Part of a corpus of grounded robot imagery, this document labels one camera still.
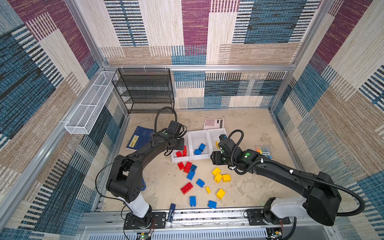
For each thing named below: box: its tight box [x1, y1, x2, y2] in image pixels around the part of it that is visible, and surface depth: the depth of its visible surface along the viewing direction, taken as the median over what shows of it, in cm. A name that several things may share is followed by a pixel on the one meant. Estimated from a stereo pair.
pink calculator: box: [203, 118, 225, 130], surface depth 111 cm
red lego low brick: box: [180, 182, 194, 195], surface depth 84 cm
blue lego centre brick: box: [196, 178, 206, 188], surface depth 86 cm
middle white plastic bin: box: [188, 129, 213, 160], surface depth 99 cm
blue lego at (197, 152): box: [194, 149, 202, 155], surface depth 98 cm
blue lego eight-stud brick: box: [186, 170, 196, 181], surface depth 89 cm
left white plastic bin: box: [170, 131, 193, 163], surface depth 93 cm
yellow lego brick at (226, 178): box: [222, 174, 232, 183], surface depth 87 cm
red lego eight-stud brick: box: [183, 161, 193, 174], surface depth 91 cm
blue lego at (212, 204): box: [207, 200, 217, 209], surface depth 80 cm
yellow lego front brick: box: [216, 188, 226, 200], surface depth 81 cm
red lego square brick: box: [177, 161, 185, 170], surface depth 93 cm
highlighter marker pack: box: [254, 145, 275, 160], surface depth 99 cm
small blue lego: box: [198, 143, 206, 152], surface depth 98 cm
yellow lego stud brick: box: [214, 173, 223, 184], surface depth 86 cm
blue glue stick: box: [167, 203, 176, 223], surface depth 76 cm
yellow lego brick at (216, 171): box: [211, 167, 222, 176], surface depth 89 cm
